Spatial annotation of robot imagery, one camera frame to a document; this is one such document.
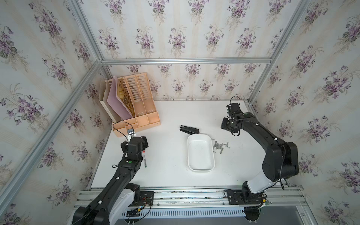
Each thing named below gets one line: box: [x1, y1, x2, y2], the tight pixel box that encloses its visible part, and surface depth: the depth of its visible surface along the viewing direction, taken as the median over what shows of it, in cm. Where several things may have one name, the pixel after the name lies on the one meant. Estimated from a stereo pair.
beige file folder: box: [98, 77, 123, 123], surface depth 87 cm
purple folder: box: [106, 75, 134, 121], surface depth 89 cm
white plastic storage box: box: [187, 134, 216, 173], surface depth 90 cm
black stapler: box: [179, 125, 200, 135], surface depth 102 cm
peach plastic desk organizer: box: [112, 72, 161, 138], surface depth 103 cm
